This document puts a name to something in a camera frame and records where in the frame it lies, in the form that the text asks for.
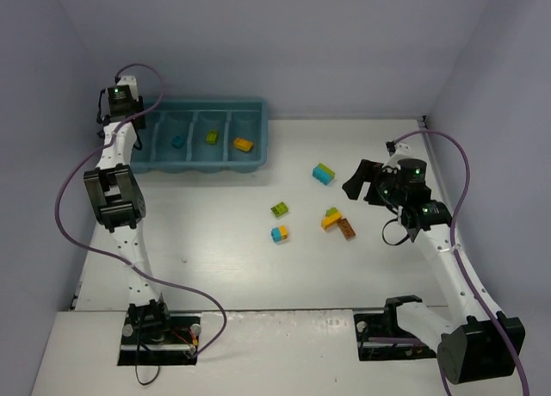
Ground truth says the cyan square lego brick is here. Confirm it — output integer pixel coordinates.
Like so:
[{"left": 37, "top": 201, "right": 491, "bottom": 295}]
[{"left": 171, "top": 135, "right": 186, "bottom": 149}]

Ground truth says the small green lego brick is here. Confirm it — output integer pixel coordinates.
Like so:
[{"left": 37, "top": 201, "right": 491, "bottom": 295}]
[{"left": 325, "top": 207, "right": 341, "bottom": 219}]

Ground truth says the green long lego brick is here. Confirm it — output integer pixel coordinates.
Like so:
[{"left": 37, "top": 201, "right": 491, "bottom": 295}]
[{"left": 318, "top": 163, "right": 335, "bottom": 179}]

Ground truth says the cyan long lego brick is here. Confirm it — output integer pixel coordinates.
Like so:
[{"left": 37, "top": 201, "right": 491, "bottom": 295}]
[{"left": 312, "top": 164, "right": 333, "bottom": 185}]

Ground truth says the yellow long lego brick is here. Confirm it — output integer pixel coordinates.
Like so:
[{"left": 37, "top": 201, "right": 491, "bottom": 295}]
[{"left": 320, "top": 213, "right": 342, "bottom": 231}]

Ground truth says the green square lego brick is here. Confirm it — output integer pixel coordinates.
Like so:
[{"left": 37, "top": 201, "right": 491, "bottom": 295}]
[{"left": 270, "top": 201, "right": 289, "bottom": 218}]

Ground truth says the orange lego brick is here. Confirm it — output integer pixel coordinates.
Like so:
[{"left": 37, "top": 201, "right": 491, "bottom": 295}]
[{"left": 233, "top": 137, "right": 254, "bottom": 152}]

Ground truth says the small yellow lego brick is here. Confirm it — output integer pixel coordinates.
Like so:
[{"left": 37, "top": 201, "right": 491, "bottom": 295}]
[{"left": 278, "top": 226, "right": 288, "bottom": 238}]

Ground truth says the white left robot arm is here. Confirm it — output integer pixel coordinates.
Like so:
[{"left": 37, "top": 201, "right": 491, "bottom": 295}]
[{"left": 84, "top": 77, "right": 170, "bottom": 343}]

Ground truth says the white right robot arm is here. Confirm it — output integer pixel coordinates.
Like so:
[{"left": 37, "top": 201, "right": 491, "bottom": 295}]
[{"left": 342, "top": 155, "right": 525, "bottom": 384}]

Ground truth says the brown long lego brick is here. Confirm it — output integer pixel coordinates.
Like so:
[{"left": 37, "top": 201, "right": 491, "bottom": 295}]
[{"left": 337, "top": 218, "right": 356, "bottom": 240}]

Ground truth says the teal compartment tray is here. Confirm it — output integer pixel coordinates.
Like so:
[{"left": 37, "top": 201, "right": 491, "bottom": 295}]
[{"left": 131, "top": 98, "right": 269, "bottom": 174}]

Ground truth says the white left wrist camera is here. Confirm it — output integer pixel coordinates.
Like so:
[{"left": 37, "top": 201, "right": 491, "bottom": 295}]
[{"left": 116, "top": 75, "right": 139, "bottom": 100}]

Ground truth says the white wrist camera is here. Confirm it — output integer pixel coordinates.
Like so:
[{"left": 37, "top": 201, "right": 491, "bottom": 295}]
[
  {"left": 116, "top": 75, "right": 139, "bottom": 100},
  {"left": 384, "top": 141, "right": 412, "bottom": 168}
]

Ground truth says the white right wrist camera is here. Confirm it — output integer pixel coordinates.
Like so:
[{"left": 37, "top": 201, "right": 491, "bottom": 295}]
[{"left": 384, "top": 141, "right": 412, "bottom": 168}]

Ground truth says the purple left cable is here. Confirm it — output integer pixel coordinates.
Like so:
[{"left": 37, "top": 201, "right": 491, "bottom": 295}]
[{"left": 55, "top": 63, "right": 228, "bottom": 358}]

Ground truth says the black left cable loop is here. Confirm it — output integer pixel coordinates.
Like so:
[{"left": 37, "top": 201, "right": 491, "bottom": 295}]
[{"left": 133, "top": 343, "right": 161, "bottom": 387}]

